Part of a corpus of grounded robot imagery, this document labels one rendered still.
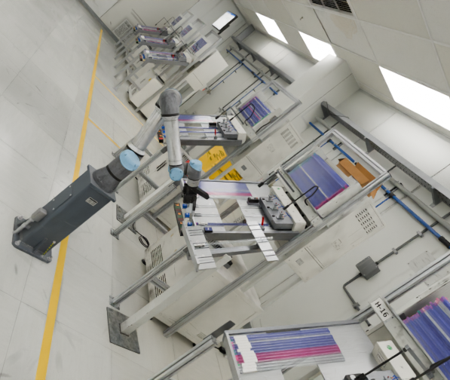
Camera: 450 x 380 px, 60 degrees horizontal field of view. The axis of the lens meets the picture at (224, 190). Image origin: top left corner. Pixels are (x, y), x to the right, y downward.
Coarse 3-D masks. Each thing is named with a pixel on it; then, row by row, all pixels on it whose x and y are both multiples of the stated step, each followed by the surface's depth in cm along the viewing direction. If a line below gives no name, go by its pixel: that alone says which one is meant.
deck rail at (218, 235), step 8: (216, 232) 245; (224, 232) 247; (232, 232) 248; (240, 232) 250; (248, 232) 251; (264, 232) 254; (272, 232) 256; (280, 232) 258; (288, 232) 260; (296, 232) 261; (208, 240) 246; (216, 240) 248; (224, 240) 249; (232, 240) 251; (272, 240) 259; (280, 240) 261; (288, 240) 263
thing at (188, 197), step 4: (184, 184) 234; (184, 188) 234; (188, 188) 233; (192, 188) 232; (184, 192) 236; (188, 192) 235; (192, 192) 235; (184, 196) 233; (188, 196) 234; (192, 196) 235; (196, 196) 236; (184, 200) 236; (188, 200) 236; (192, 200) 237; (196, 200) 237
